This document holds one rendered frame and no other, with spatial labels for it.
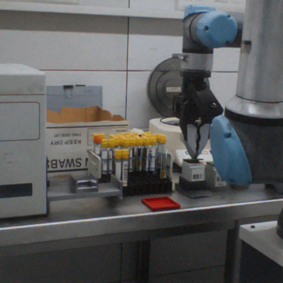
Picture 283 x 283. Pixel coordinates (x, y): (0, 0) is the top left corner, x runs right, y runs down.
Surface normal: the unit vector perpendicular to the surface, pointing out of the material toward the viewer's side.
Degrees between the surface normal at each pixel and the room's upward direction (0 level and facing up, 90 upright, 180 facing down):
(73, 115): 87
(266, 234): 1
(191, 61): 90
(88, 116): 88
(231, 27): 90
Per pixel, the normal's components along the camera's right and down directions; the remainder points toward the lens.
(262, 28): -0.47, 0.26
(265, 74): -0.22, 0.29
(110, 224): 0.38, 0.20
